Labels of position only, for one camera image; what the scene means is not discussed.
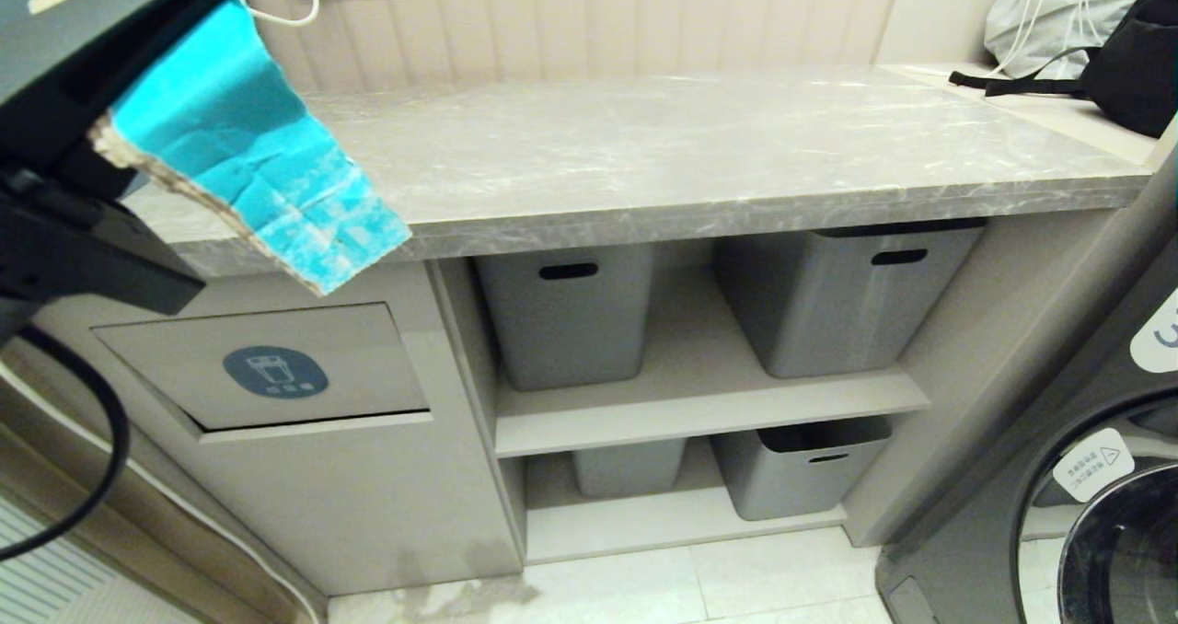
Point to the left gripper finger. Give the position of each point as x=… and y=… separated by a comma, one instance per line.
x=83, y=63
x=92, y=171

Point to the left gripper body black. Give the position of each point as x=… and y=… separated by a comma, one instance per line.
x=64, y=247

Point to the small blue-edged cardboard scrap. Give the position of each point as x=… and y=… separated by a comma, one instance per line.
x=248, y=145

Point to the blue round bin sticker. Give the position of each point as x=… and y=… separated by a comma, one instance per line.
x=276, y=371

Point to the beige trash flap door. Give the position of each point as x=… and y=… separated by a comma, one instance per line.
x=368, y=357

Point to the beige cabinet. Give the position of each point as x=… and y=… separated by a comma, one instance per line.
x=368, y=514

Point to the narrow grey storage bin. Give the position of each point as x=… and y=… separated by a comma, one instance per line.
x=569, y=328
x=629, y=466

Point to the beige shelf board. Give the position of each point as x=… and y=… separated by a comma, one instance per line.
x=644, y=410

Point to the wide grey storage bin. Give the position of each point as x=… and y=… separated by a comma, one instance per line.
x=828, y=309
x=799, y=484

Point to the dark grey washing machine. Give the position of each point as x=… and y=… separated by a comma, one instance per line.
x=994, y=532

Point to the light grey fabric bag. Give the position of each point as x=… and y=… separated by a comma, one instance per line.
x=1058, y=15

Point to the white warning sticker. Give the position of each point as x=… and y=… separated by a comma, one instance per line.
x=1093, y=464

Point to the black backpack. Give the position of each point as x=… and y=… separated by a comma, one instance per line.
x=1141, y=70

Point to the white washer panel label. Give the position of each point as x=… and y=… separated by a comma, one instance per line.
x=1160, y=334

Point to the round glass washer door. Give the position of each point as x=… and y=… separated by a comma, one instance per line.
x=1132, y=550

